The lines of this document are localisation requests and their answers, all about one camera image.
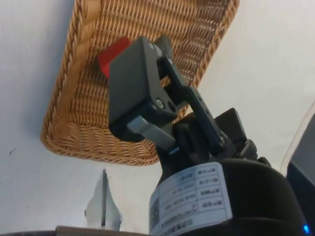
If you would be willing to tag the brown wicker basket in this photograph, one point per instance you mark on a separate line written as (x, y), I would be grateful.
(81, 110)

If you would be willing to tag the red cube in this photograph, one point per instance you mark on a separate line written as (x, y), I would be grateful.
(110, 55)

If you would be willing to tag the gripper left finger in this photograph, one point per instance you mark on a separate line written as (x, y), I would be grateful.
(133, 83)

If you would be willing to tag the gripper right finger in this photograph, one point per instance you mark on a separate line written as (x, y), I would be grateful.
(233, 127)

